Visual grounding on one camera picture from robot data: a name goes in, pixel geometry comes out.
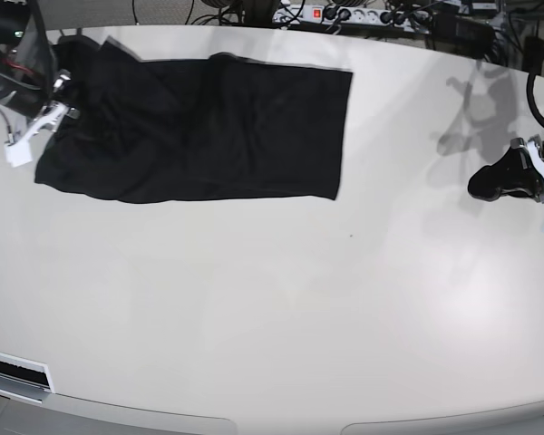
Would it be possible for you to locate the black t-shirt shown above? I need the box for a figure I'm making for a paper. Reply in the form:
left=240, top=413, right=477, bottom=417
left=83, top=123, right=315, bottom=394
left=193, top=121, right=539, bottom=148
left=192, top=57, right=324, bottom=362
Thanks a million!
left=34, top=37, right=353, bottom=204

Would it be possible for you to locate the table cable grommet slot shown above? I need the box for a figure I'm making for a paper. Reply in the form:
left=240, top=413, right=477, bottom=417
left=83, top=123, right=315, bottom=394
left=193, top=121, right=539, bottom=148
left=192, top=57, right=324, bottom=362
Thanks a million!
left=0, top=353, right=56, bottom=404

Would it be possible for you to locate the black power adapter box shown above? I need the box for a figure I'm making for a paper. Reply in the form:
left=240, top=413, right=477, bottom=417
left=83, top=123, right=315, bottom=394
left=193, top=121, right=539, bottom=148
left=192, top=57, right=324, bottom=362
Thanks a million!
left=430, top=13, right=495, bottom=46

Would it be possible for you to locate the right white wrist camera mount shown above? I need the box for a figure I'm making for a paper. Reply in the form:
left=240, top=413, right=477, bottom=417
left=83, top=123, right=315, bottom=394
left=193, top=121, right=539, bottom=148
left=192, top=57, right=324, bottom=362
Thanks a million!
left=5, top=101, right=78, bottom=168

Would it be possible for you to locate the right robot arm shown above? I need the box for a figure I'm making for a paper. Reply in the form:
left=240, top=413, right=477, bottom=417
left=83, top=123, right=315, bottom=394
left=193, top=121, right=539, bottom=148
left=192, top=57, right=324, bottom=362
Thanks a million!
left=0, top=1, right=55, bottom=118

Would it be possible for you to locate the black pole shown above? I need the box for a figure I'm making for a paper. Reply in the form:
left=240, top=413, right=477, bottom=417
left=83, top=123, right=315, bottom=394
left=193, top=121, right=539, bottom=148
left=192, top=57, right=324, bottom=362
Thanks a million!
left=242, top=0, right=278, bottom=26

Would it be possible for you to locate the white power strip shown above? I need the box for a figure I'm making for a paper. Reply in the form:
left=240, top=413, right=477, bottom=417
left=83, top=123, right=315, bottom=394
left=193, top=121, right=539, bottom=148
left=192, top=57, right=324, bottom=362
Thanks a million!
left=272, top=3, right=432, bottom=33

